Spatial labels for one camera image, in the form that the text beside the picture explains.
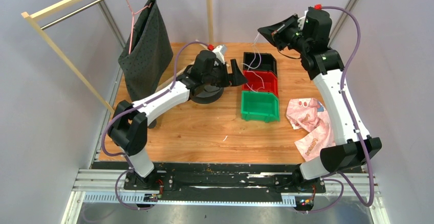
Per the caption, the thin white cable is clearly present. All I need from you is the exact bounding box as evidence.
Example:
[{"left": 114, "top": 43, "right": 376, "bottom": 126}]
[{"left": 242, "top": 32, "right": 269, "bottom": 93}]

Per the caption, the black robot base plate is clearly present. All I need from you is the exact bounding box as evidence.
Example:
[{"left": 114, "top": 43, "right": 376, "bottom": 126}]
[{"left": 122, "top": 162, "right": 326, "bottom": 203}]

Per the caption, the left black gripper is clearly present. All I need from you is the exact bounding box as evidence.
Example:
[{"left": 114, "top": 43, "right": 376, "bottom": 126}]
[{"left": 203, "top": 59, "right": 247, "bottom": 87}]

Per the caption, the green storage bin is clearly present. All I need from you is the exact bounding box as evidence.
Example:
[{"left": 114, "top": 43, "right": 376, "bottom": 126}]
[{"left": 241, "top": 91, "right": 280, "bottom": 123}]

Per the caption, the wooden clothes rack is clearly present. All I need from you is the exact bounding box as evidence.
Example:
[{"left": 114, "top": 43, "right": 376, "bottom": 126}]
[{"left": 21, "top": 0, "right": 215, "bottom": 114}]

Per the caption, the red storage bin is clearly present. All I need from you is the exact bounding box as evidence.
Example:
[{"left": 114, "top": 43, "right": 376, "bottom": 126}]
[{"left": 242, "top": 70, "right": 278, "bottom": 97}]

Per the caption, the pink clothes hanger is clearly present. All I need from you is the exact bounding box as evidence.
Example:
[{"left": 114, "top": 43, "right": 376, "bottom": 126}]
[{"left": 122, "top": 0, "right": 153, "bottom": 54}]

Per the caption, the black cable spool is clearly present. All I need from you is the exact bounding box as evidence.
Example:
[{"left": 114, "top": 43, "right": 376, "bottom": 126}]
[{"left": 191, "top": 85, "right": 225, "bottom": 104}]

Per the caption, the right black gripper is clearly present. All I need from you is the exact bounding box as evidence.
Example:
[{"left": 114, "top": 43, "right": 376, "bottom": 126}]
[{"left": 257, "top": 13, "right": 310, "bottom": 54}]

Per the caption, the black storage bin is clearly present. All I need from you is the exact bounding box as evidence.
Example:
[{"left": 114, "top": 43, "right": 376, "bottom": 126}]
[{"left": 243, "top": 52, "right": 277, "bottom": 77}]

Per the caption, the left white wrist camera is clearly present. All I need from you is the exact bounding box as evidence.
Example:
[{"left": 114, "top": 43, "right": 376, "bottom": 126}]
[{"left": 212, "top": 44, "right": 227, "bottom": 63}]

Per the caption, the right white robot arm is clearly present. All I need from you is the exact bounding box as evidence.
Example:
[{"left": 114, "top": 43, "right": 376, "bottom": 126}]
[{"left": 257, "top": 5, "right": 382, "bottom": 191}]

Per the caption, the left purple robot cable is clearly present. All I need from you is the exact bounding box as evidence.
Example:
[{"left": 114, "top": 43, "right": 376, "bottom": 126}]
[{"left": 101, "top": 41, "right": 212, "bottom": 212}]

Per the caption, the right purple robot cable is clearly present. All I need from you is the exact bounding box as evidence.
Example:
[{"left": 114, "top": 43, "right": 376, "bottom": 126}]
[{"left": 291, "top": 5, "right": 376, "bottom": 215}]

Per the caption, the pink patterned cloth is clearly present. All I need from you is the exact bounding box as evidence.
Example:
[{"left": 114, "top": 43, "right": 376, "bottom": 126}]
[{"left": 286, "top": 98, "right": 336, "bottom": 162}]

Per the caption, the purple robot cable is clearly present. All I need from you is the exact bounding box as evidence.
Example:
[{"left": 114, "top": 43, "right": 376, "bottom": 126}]
[
  {"left": 291, "top": 5, "right": 376, "bottom": 215},
  {"left": 101, "top": 41, "right": 212, "bottom": 212}
]

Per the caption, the dark grey hanging cloth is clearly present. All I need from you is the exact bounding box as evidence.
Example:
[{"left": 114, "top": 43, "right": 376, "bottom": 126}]
[{"left": 118, "top": 0, "right": 173, "bottom": 101}]

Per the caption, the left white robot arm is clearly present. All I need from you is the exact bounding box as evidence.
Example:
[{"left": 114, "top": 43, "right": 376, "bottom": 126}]
[{"left": 106, "top": 50, "right": 248, "bottom": 189}]

